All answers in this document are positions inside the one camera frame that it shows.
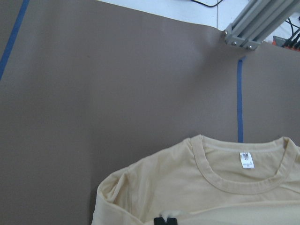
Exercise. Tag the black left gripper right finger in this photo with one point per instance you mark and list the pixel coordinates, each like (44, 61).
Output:
(171, 221)

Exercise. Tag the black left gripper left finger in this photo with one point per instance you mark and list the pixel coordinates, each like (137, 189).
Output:
(159, 221)

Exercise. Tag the cream long-sleeve printed shirt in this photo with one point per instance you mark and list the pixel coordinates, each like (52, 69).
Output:
(202, 181)

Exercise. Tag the orange black connector block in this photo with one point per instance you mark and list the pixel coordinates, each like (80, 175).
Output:
(293, 44)

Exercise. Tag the aluminium frame post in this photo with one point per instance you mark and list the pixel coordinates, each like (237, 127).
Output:
(257, 20)

